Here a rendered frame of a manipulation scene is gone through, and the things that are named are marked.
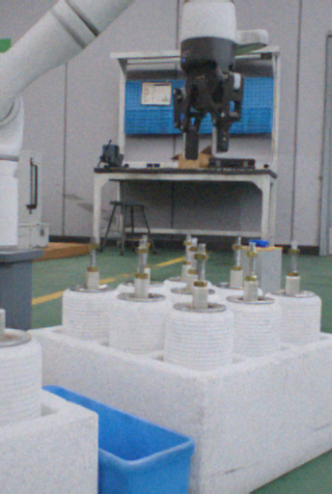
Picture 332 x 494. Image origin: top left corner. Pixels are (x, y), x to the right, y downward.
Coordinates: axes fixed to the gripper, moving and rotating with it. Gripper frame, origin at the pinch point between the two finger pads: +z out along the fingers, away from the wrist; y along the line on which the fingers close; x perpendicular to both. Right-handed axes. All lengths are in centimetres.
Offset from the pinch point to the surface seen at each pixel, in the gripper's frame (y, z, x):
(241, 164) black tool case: -360, -34, 290
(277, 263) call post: -26.1, 18.9, 37.3
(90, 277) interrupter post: -22.0, 19.8, -6.7
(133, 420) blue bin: 2.1, 35.5, -11.2
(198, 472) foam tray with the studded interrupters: 9.0, 40.9, -5.6
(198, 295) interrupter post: 0.7, 20.0, -0.8
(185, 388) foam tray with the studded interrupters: 6.5, 30.7, -6.3
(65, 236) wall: -541, 39, 197
